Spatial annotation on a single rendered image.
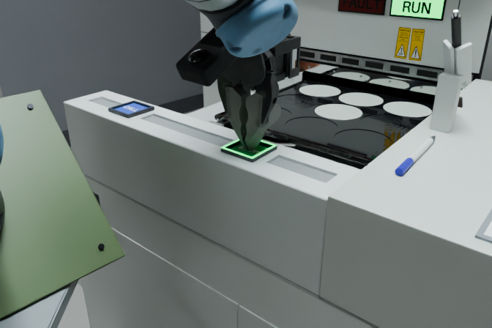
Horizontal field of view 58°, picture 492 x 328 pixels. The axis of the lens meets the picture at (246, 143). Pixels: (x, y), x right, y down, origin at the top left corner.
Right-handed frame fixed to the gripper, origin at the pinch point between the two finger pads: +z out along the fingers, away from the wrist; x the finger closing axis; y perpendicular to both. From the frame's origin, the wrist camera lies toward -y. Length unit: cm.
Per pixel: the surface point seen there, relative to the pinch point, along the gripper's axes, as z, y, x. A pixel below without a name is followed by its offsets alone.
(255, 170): 1.3, -3.6, -4.4
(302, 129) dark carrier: 7.5, 25.1, 6.5
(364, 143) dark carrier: 7.5, 26.1, -5.8
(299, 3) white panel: -11, 59, 30
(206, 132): 1.7, 2.2, 9.7
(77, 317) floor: 97, 12, 89
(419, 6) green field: -13, 58, -1
